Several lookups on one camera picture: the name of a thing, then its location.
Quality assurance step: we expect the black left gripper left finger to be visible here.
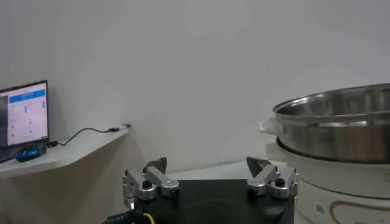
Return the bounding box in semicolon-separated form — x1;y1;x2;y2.
122;156;181;211

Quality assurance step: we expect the white electric cooker base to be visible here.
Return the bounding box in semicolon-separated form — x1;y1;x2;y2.
264;138;390;224

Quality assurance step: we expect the open laptop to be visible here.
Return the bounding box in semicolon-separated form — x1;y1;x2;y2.
0;79;49;164

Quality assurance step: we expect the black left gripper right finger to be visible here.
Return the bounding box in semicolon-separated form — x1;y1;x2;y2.
246;156;299;200

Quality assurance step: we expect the black cable with adapter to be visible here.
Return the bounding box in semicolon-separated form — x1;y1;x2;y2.
48;123;132;148

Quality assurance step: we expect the stainless steel steamer basket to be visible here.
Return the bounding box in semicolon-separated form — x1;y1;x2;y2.
258;82;390;164

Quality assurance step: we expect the white side desk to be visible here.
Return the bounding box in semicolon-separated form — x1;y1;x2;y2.
0;126;132;180

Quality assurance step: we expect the blue computer mouse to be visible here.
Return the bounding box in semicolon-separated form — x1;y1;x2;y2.
15;144;48;163

